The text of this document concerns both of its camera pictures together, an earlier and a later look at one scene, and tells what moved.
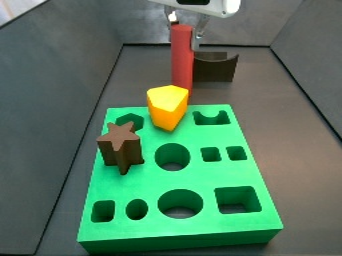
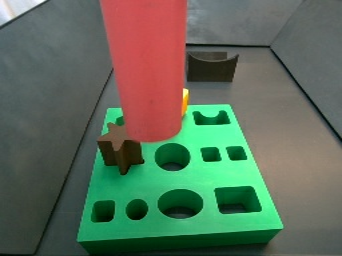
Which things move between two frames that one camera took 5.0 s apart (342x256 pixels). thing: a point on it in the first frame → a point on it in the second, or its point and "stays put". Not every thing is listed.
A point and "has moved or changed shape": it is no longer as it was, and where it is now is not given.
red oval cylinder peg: x=182 y=56 has moved or changed shape
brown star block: x=120 y=146 stays put
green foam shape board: x=193 y=196 stays put
